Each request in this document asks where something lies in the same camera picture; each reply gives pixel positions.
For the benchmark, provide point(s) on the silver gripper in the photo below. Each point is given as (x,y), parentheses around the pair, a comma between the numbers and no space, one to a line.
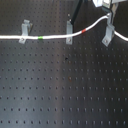
(108,4)

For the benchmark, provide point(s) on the right metal cable clip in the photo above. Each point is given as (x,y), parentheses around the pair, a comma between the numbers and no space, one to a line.
(108,35)

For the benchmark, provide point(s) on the metal cable clip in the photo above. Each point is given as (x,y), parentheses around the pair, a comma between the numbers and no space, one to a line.
(69,30)
(26,27)
(108,35)

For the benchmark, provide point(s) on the middle metal cable clip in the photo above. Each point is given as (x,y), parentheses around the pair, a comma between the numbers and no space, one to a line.
(69,30)

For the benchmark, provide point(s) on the left metal cable clip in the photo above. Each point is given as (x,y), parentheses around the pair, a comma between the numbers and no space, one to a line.
(26,27)

